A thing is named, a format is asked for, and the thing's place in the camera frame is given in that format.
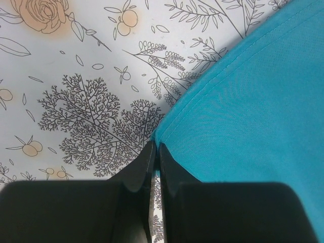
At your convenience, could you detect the teal t shirt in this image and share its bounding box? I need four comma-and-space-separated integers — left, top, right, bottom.
152, 1, 323, 241

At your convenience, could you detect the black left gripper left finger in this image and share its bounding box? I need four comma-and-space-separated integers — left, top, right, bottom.
1, 142, 156, 242

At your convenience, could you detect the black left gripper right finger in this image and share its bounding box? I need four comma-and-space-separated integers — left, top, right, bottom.
159, 144, 316, 242

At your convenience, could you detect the floral patterned table mat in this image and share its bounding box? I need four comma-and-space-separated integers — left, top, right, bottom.
1, 1, 288, 189

